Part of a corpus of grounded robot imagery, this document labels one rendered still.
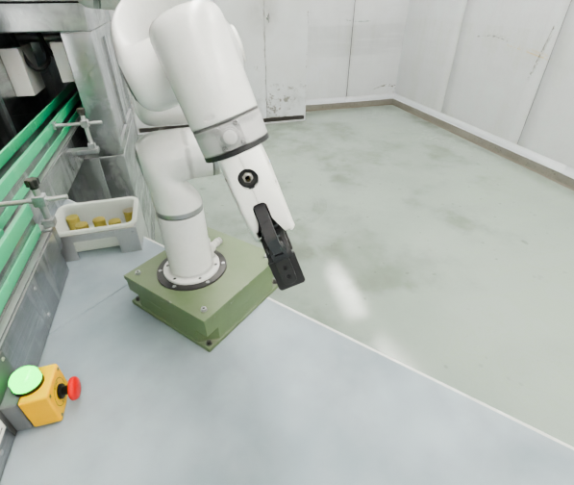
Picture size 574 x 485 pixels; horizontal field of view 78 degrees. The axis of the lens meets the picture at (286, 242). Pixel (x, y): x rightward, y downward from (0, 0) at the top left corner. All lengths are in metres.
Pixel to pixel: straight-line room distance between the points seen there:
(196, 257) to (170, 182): 0.18
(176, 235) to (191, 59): 0.44
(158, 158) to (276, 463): 0.54
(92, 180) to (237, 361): 1.35
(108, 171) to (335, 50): 4.06
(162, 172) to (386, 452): 0.60
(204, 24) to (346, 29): 5.09
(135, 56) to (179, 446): 0.57
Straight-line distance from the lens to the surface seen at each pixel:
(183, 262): 0.78
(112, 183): 1.91
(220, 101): 0.37
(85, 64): 1.77
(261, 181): 0.37
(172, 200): 0.71
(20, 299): 0.86
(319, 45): 5.32
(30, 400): 0.74
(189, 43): 0.37
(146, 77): 0.45
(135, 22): 0.55
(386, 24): 5.70
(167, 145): 0.68
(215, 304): 0.75
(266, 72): 4.66
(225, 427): 0.69
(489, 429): 0.76
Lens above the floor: 1.36
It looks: 35 degrees down
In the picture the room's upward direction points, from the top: straight up
